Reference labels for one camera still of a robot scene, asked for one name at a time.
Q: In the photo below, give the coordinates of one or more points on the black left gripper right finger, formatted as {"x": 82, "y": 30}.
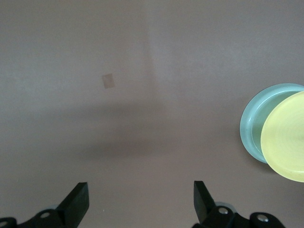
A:
{"x": 204, "y": 206}

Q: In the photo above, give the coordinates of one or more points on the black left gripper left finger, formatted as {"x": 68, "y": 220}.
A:
{"x": 73, "y": 206}

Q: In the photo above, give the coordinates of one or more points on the pale green round plate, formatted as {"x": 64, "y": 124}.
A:
{"x": 249, "y": 126}

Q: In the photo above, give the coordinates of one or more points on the yellow round plate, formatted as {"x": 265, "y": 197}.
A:
{"x": 285, "y": 137}

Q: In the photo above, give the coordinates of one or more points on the small brown tape patch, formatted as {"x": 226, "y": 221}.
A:
{"x": 108, "y": 81}

